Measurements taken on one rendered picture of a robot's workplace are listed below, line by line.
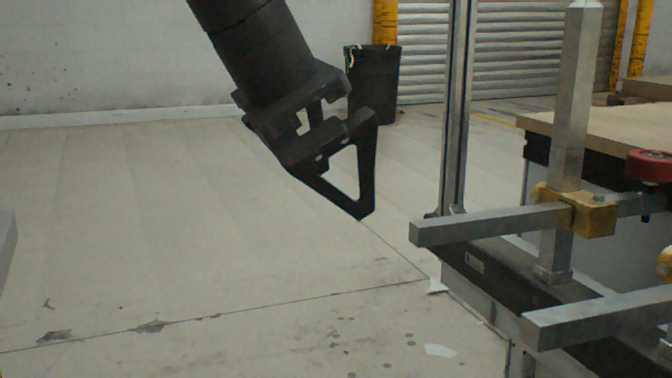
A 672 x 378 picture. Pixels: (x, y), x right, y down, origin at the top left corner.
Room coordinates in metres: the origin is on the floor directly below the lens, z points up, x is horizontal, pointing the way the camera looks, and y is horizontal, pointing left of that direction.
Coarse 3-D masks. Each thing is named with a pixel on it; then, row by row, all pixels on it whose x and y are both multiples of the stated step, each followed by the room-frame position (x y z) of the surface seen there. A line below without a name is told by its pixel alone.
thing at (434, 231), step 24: (456, 216) 0.82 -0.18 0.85; (480, 216) 0.82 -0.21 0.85; (504, 216) 0.82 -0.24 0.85; (528, 216) 0.84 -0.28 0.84; (552, 216) 0.85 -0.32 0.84; (624, 216) 0.90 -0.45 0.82; (648, 216) 0.93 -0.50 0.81; (408, 240) 0.80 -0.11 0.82; (432, 240) 0.78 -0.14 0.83; (456, 240) 0.80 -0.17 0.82
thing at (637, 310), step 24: (648, 288) 0.63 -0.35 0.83; (528, 312) 0.57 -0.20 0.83; (552, 312) 0.57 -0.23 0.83; (576, 312) 0.57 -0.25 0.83; (600, 312) 0.57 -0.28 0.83; (624, 312) 0.58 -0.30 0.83; (648, 312) 0.59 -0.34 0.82; (528, 336) 0.56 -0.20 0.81; (552, 336) 0.55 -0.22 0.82; (576, 336) 0.56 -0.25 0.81; (600, 336) 0.57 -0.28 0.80
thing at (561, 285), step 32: (448, 256) 1.15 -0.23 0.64; (480, 256) 1.05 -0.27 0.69; (512, 256) 1.02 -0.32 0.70; (480, 288) 1.04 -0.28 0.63; (512, 288) 0.95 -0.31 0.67; (544, 288) 0.89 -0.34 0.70; (576, 288) 0.89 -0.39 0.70; (576, 352) 0.81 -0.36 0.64; (608, 352) 0.75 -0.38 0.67; (640, 352) 0.71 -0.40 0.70
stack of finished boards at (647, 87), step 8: (624, 80) 6.62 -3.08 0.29; (632, 80) 6.53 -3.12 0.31; (640, 80) 6.46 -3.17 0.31; (648, 80) 6.45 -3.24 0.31; (656, 80) 6.45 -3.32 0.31; (664, 80) 6.44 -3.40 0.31; (624, 88) 6.61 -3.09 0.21; (632, 88) 6.51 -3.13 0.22; (640, 88) 6.42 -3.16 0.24; (648, 88) 6.33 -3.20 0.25; (656, 88) 6.25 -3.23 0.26; (664, 88) 6.17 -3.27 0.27; (640, 96) 6.43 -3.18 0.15; (648, 96) 6.33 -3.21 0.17; (656, 96) 6.23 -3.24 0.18; (664, 96) 6.15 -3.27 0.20
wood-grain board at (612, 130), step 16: (544, 112) 1.34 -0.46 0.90; (592, 112) 1.34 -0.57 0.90; (608, 112) 1.34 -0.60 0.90; (624, 112) 1.34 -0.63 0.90; (640, 112) 1.34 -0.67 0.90; (656, 112) 1.34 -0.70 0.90; (528, 128) 1.28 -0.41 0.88; (544, 128) 1.24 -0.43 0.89; (592, 128) 1.17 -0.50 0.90; (608, 128) 1.17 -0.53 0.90; (624, 128) 1.17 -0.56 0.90; (640, 128) 1.17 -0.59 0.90; (656, 128) 1.17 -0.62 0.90; (592, 144) 1.11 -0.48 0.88; (608, 144) 1.08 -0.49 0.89; (624, 144) 1.04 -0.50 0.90; (640, 144) 1.03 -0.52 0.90; (656, 144) 1.03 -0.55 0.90
